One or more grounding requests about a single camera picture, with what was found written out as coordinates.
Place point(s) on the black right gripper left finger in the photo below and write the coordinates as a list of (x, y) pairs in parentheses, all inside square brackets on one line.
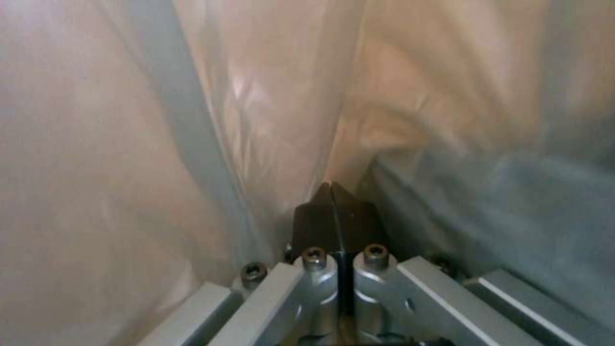
[(310, 223)]

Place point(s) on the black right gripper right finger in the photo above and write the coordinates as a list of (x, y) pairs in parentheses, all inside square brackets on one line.
[(358, 223)]

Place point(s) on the translucent white garbage bag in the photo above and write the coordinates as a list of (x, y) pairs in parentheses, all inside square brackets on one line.
[(144, 126)]

